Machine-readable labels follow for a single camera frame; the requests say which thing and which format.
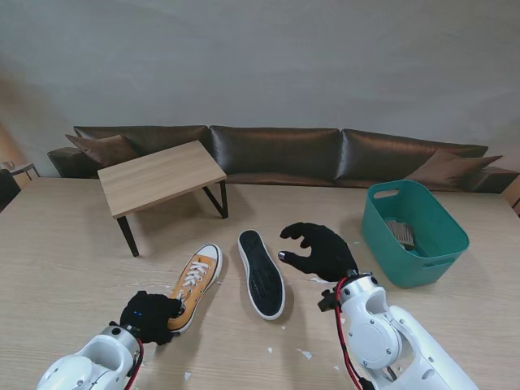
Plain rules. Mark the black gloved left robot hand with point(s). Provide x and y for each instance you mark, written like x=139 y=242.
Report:
x=148 y=317

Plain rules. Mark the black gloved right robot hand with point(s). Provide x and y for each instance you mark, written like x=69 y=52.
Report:
x=325 y=256

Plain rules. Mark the yellow canvas sneaker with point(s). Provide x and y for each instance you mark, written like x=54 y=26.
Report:
x=262 y=276
x=199 y=268

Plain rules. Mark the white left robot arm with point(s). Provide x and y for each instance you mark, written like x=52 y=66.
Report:
x=97 y=357

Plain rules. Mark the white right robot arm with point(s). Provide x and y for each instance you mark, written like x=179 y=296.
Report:
x=390 y=337

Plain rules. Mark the green plastic basin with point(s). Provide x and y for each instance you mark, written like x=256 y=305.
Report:
x=426 y=268

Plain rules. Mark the brown leather sofa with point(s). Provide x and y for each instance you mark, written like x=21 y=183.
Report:
x=276 y=150

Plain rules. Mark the small wooden bench black legs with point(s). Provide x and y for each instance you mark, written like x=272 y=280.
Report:
x=162 y=178

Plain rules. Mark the brown sofa cushion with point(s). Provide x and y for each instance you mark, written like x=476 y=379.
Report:
x=451 y=168
x=97 y=148

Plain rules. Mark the dark chair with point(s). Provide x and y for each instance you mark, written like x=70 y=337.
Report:
x=7 y=189

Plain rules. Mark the small wooden side table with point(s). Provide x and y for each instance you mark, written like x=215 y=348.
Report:
x=24 y=166

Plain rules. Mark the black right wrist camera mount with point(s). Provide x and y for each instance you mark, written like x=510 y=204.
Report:
x=327 y=301

